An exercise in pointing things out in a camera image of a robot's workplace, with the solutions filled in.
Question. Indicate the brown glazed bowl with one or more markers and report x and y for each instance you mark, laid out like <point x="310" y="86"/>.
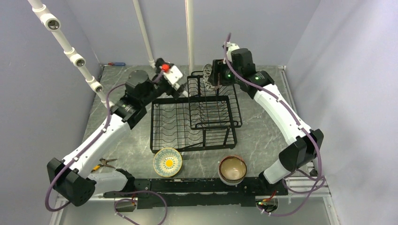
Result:
<point x="232" y="170"/>

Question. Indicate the red patterned bowl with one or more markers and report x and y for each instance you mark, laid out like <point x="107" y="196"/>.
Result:
<point x="207" y="69"/>

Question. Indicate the yellow handled pliers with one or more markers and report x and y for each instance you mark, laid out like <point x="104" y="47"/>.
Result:
<point x="103" y="163"/>

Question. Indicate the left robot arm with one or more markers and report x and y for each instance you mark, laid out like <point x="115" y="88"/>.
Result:
<point x="71" y="177"/>

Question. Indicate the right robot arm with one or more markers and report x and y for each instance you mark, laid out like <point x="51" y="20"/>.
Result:
<point x="303" y="142"/>

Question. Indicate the aluminium rail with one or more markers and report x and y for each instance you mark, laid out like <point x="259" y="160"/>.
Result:
<point x="307" y="186"/>

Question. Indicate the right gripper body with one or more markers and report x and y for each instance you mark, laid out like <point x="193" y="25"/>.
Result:
<point x="227" y="76"/>

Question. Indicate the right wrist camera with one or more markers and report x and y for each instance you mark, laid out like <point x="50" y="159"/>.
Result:
<point x="230" y="47"/>

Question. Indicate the blue yellow patterned bowl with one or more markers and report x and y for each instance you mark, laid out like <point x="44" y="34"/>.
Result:
<point x="167" y="162"/>

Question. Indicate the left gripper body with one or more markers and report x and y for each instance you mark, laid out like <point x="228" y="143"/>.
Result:
<point x="159" y="86"/>

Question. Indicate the black wire dish rack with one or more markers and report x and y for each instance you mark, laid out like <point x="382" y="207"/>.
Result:
<point x="206" y="120"/>

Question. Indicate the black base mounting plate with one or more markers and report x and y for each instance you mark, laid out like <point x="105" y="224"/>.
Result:
<point x="148" y="201"/>

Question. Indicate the red blue screwdriver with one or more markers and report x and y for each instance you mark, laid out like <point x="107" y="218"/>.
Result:
<point x="118" y="64"/>

